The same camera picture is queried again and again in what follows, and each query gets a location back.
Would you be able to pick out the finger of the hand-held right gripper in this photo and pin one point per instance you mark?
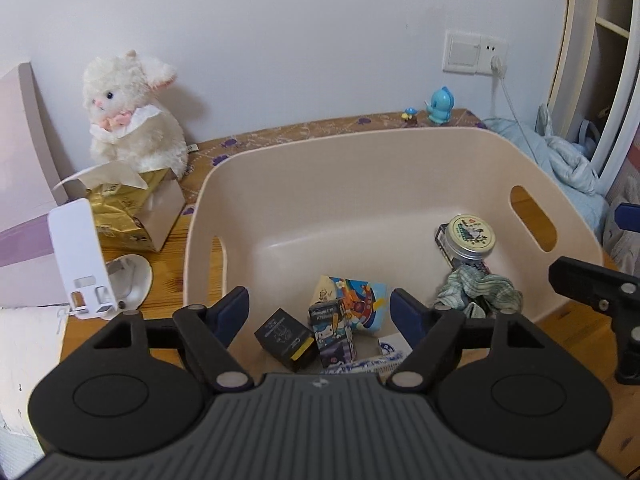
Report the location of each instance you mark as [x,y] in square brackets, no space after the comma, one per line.
[629,217]
[595,285]

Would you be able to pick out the blue and white packet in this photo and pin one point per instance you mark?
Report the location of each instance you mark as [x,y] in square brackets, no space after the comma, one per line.
[350,367]

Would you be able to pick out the light blue blanket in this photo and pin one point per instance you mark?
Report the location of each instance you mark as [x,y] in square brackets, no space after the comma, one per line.
[565,165]

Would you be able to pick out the dark cartoon printed box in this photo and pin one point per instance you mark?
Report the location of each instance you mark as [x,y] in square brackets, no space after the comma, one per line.
[332,335]

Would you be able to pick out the white arched frame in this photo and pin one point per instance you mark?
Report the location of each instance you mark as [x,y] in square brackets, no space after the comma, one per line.
[625,85]

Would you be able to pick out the small black box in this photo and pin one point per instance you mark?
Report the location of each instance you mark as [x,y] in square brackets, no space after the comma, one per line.
[282,332]

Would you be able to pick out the white pillow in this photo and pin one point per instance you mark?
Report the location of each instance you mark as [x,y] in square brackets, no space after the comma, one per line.
[30,360]

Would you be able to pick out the white phone stand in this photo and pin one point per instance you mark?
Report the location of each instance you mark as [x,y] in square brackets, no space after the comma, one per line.
[75,240]

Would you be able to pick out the white wall switch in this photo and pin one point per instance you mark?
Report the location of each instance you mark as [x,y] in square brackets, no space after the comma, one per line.
[462,51]

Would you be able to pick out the beige plastic storage bin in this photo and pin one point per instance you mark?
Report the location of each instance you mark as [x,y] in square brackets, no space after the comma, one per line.
[350,200]

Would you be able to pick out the grey plush cloth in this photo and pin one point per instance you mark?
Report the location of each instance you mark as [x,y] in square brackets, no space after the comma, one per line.
[622,240]

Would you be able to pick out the cream shelf unit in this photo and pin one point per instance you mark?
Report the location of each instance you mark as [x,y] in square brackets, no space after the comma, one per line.
[585,35]

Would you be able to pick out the gold tissue box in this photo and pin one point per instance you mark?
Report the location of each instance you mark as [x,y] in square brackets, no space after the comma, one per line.
[165,210]

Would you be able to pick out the brown floral table runner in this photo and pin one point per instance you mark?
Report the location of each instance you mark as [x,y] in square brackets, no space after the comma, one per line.
[300,132]

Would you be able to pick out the small mushroom figurine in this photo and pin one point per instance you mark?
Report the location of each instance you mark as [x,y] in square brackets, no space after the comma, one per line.
[410,116]

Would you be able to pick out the green plaid scrunchie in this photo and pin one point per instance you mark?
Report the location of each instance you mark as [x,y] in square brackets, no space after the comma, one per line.
[480,290]

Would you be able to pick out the pink and purple board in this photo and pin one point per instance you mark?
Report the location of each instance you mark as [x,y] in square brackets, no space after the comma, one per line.
[25,160]

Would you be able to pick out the white wall socket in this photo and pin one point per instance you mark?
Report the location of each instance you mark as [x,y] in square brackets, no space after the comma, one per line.
[494,50]

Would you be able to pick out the round tin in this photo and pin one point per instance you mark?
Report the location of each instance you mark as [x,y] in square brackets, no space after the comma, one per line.
[470,232]

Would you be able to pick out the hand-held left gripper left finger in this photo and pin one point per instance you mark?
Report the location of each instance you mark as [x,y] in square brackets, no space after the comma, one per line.
[232,310]

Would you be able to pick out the blue bird figurine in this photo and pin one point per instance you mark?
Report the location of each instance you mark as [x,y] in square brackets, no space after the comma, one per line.
[440,107]

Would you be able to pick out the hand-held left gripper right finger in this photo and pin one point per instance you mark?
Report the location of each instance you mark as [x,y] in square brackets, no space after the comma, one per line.
[407,310]

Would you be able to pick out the white plush lamb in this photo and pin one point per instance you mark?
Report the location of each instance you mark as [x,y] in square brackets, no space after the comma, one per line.
[130,135]

